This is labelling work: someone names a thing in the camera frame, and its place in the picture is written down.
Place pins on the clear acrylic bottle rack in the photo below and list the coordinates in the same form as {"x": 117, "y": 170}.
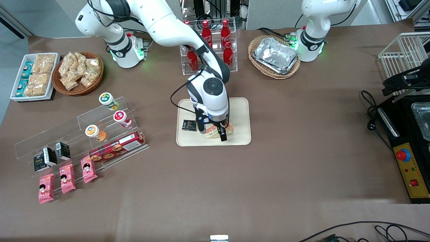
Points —
{"x": 233, "y": 50}

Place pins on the brown wicker snack basket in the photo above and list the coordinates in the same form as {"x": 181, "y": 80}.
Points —
{"x": 97, "y": 80}

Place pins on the small black snack packet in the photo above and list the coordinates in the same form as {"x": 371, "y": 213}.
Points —
{"x": 189, "y": 125}

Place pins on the green lid yogurt cup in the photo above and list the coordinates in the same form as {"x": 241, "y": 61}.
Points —
{"x": 108, "y": 101}

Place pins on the red lid yogurt cup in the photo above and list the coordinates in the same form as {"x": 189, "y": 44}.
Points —
{"x": 121, "y": 118}

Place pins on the brown table cover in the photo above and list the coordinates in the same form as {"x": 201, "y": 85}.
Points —
{"x": 302, "y": 174}

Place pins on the clear acrylic stepped display stand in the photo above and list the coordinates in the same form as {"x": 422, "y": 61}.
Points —
{"x": 77, "y": 134}

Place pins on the pink snack packet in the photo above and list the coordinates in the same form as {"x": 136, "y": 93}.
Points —
{"x": 46, "y": 189}
{"x": 67, "y": 178}
{"x": 89, "y": 169}

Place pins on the rice crisp pack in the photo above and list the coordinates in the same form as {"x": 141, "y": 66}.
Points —
{"x": 37, "y": 84}
{"x": 44, "y": 64}

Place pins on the black equipment rack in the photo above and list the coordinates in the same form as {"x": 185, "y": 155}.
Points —
{"x": 218, "y": 10}

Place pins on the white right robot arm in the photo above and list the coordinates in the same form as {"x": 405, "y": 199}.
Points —
{"x": 161, "y": 23}

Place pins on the red emergency stop button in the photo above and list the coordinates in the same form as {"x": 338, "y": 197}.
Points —
{"x": 402, "y": 155}

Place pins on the small silver box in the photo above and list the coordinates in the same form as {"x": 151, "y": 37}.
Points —
{"x": 219, "y": 238}

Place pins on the beige plastic tray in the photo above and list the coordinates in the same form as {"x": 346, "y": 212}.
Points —
{"x": 240, "y": 117}

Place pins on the red cookie box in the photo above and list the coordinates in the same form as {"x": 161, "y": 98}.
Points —
{"x": 117, "y": 147}

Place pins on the stack of foil containers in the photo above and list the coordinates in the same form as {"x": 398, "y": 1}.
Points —
{"x": 275, "y": 55}

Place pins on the white rectangular dish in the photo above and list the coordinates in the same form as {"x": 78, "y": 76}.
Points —
{"x": 16, "y": 77}

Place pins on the teal snack packet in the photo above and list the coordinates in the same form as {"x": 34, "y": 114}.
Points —
{"x": 22, "y": 88}
{"x": 27, "y": 69}

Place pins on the triangle sandwich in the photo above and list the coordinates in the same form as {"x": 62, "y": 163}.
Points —
{"x": 213, "y": 131}

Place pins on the orange lid yogurt cup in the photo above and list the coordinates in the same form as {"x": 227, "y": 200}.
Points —
{"x": 94, "y": 132}

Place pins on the black drink carton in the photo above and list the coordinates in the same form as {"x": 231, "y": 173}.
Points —
{"x": 63, "y": 151}
{"x": 40, "y": 163}
{"x": 50, "y": 156}

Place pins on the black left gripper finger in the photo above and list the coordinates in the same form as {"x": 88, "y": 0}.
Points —
{"x": 392, "y": 85}

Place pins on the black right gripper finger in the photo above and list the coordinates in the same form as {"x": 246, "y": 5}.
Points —
{"x": 223, "y": 134}
{"x": 201, "y": 123}

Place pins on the light wicker basket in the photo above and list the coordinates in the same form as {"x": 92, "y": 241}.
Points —
{"x": 268, "y": 74}

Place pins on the clear bag of puffed snacks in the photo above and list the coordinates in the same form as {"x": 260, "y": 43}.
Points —
{"x": 88, "y": 79}
{"x": 69, "y": 83}
{"x": 66, "y": 65}
{"x": 80, "y": 60}
{"x": 93, "y": 64}

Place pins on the metal food container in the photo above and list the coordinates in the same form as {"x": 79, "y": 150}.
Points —
{"x": 423, "y": 121}

